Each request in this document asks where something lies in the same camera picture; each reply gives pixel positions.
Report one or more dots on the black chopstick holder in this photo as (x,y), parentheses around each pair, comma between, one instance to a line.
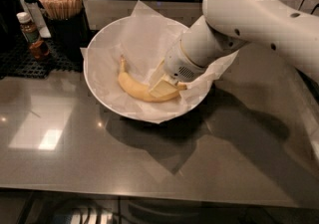
(72,34)

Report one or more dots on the yellow banana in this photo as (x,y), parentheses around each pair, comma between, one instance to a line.
(140,91)

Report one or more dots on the bundle of wooden chopsticks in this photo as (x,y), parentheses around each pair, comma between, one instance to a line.
(62,9)

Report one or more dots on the small brown sauce bottle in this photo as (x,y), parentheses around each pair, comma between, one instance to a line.
(39,50)

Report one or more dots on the white paper liner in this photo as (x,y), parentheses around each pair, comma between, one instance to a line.
(139,42)

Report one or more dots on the white bowl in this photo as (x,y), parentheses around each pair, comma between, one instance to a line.
(96,65)

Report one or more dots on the black grid mat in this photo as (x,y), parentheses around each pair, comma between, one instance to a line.
(18,62)

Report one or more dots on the white flat packet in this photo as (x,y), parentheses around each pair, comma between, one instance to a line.
(37,17)

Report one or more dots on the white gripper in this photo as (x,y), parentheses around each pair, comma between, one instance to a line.
(178,63)

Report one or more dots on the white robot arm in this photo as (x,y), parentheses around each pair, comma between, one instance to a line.
(227,25)

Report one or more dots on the black container at left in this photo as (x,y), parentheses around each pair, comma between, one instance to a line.
(9,24)

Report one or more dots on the small white-capped sauce bottle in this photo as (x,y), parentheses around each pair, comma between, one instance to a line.
(28,27)

